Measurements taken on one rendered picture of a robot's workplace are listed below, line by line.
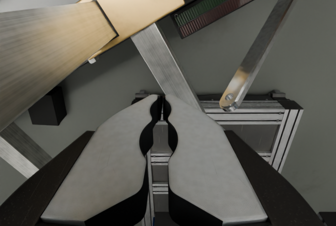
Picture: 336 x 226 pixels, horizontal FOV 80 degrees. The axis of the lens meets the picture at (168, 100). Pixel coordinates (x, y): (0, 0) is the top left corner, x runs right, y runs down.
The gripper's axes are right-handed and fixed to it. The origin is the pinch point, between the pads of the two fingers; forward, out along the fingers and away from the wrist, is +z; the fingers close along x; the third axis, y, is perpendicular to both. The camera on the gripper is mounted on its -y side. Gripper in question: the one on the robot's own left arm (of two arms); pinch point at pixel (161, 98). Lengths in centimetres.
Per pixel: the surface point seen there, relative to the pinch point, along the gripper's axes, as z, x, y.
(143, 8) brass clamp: 10.0, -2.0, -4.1
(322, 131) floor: 94, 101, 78
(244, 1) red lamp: 26.2, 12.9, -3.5
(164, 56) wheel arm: 10.8, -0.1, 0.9
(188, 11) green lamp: 26.1, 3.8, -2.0
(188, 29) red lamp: 26.1, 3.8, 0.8
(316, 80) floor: 95, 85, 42
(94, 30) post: 5.4, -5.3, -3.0
